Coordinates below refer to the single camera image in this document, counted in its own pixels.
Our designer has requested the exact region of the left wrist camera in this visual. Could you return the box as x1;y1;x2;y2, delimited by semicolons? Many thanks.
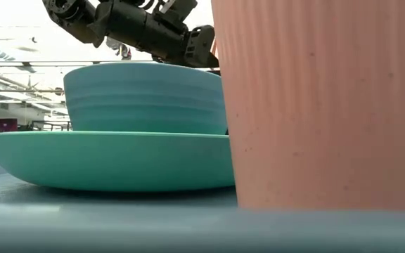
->
184;24;220;68

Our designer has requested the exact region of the teal plate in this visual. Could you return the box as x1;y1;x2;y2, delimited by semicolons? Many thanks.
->
0;130;237;193

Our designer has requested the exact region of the blue plastic tray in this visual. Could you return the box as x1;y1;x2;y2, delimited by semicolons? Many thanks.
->
0;154;405;253

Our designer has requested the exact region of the purple screen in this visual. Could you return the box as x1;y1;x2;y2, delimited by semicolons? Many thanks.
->
0;118;18;134

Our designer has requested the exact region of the pink ribbed cup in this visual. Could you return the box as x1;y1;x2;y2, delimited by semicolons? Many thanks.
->
210;0;405;212

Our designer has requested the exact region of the black railing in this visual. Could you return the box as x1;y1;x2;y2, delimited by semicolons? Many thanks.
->
30;120;72;132

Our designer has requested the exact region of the blue bowl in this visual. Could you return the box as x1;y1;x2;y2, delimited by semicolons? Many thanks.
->
63;62;229;136

